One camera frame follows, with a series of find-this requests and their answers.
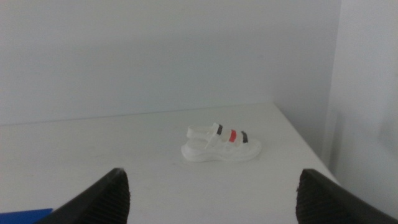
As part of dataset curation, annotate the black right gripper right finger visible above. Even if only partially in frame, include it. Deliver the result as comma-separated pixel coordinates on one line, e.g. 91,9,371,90
295,168,398,224

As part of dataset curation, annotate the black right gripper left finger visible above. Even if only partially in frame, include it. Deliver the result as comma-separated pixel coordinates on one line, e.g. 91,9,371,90
34,168,131,224

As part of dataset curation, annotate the white sandal with coloured straps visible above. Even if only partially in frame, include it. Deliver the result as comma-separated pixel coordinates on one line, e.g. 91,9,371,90
180,122,262,163

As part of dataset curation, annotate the blue rectangular mat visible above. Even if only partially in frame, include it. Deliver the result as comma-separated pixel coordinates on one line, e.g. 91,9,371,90
0,208,53,224

